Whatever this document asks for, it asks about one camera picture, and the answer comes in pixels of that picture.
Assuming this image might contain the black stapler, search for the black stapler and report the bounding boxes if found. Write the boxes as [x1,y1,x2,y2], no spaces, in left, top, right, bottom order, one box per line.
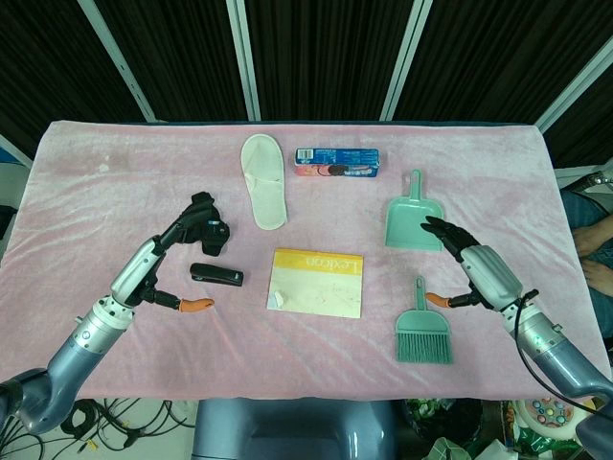
[190,263,245,288]

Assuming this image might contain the colourful toy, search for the colourful toy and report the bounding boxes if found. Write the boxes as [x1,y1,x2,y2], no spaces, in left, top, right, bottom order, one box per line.
[519,395,583,440]

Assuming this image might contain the green hand brush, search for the green hand brush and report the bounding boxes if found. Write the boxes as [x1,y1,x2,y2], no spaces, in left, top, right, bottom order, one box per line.
[394,276,455,365]

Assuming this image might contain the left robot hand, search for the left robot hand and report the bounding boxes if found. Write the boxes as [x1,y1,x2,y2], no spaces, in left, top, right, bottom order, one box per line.
[110,196,215,315]

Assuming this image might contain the black wrist strap device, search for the black wrist strap device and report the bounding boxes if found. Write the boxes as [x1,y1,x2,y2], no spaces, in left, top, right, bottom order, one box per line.
[174,192,231,259]

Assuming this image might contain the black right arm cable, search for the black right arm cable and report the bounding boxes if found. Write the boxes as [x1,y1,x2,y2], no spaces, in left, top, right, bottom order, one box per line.
[513,288,600,413]

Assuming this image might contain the blue cookie box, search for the blue cookie box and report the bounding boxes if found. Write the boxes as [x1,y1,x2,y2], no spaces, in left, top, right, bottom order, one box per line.
[294,147,381,179]

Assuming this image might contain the pink table cloth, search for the pink table cloth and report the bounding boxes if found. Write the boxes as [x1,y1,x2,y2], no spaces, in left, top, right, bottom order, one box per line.
[0,119,613,402]

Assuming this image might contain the yellow book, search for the yellow book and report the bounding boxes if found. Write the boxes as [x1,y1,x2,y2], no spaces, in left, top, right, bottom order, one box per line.
[265,247,366,319]

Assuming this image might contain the person in jeans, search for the person in jeans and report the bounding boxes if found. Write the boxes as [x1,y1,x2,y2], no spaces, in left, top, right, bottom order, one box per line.
[559,188,613,303]

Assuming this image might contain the green dustpan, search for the green dustpan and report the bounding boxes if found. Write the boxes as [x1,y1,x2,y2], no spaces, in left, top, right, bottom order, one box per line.
[385,169,445,253]

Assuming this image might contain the white slipper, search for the white slipper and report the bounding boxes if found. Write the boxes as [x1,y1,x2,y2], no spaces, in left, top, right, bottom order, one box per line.
[239,134,289,230]

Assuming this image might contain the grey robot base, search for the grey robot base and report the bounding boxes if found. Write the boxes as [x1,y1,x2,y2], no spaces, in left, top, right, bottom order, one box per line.
[191,398,398,460]

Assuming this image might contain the black floor cables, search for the black floor cables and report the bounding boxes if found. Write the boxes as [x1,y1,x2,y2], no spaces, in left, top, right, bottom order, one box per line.
[61,398,193,454]

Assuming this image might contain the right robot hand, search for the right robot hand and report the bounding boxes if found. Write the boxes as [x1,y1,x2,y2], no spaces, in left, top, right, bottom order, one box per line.
[420,216,524,311]

